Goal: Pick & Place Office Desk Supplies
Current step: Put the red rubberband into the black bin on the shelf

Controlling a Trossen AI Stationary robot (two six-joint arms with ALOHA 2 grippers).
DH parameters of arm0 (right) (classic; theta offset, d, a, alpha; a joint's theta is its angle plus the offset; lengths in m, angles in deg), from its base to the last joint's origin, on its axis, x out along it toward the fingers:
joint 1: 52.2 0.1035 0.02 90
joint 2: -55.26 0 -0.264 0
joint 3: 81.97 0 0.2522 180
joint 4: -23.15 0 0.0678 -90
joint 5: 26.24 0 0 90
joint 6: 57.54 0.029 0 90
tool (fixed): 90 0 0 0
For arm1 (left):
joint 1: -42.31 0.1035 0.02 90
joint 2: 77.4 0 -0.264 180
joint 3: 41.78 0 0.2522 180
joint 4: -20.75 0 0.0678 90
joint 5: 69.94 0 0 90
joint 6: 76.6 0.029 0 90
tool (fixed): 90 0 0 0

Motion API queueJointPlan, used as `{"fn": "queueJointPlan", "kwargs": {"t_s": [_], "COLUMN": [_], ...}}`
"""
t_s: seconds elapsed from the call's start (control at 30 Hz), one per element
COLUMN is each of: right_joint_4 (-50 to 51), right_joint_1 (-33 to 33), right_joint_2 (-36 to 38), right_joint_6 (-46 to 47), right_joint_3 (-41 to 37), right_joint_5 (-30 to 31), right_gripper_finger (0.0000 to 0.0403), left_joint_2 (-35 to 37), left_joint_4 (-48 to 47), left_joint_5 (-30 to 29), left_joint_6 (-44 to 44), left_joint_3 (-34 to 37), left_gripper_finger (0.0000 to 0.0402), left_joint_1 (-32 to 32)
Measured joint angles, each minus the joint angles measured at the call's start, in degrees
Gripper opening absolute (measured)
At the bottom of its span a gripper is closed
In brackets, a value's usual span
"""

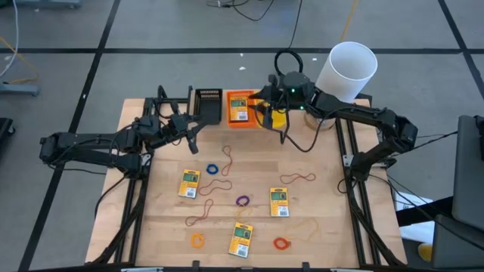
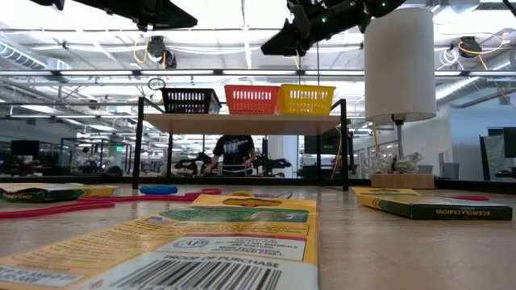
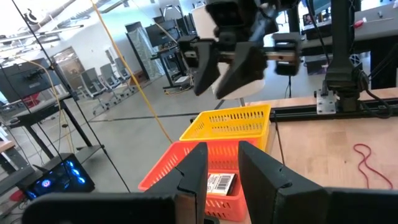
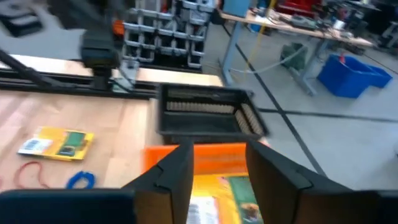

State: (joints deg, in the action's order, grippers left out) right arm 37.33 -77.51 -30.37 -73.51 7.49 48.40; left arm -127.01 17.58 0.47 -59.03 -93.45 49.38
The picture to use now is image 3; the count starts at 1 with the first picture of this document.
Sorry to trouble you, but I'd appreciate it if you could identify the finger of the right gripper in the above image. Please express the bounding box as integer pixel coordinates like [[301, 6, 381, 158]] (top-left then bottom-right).
[[214, 42, 268, 100], [193, 40, 221, 96]]

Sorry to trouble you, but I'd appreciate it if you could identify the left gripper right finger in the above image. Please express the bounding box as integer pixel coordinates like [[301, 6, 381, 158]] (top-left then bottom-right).
[[238, 141, 330, 224]]

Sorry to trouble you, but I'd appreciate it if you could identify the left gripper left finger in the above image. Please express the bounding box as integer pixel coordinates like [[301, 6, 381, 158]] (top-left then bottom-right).
[[145, 142, 209, 224]]

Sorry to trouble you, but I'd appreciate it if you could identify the red cable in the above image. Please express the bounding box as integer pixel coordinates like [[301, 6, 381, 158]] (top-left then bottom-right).
[[353, 143, 394, 190]]

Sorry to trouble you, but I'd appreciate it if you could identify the grey office chair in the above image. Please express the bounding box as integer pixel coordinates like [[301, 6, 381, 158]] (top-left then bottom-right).
[[80, 67, 108, 115], [99, 63, 124, 103], [114, 57, 137, 94]]

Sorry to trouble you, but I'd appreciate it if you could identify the black desk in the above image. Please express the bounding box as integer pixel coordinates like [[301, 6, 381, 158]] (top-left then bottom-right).
[[0, 93, 105, 200]]

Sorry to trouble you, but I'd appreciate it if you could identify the orange plastic basket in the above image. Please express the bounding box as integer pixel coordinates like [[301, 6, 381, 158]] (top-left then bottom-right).
[[138, 139, 259, 222]]

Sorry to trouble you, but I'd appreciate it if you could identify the yellow plastic basket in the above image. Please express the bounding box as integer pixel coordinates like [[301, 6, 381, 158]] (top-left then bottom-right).
[[179, 104, 272, 152]]

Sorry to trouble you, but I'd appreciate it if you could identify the black computer tower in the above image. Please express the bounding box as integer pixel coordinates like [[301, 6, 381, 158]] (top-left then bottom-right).
[[17, 152, 96, 200]]

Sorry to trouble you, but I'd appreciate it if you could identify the black monitor on stand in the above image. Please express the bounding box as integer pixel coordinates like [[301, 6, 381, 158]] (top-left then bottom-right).
[[0, 58, 62, 103]]

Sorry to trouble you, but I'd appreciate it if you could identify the black metal table frame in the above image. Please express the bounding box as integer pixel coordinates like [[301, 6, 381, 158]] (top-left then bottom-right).
[[270, 98, 398, 123]]

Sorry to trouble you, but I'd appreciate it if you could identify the yellow hanging cable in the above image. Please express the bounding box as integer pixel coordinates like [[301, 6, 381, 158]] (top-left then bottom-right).
[[90, 0, 174, 144]]

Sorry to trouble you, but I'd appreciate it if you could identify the black right arm base cable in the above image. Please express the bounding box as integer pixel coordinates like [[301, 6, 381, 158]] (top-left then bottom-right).
[[357, 70, 398, 119]]

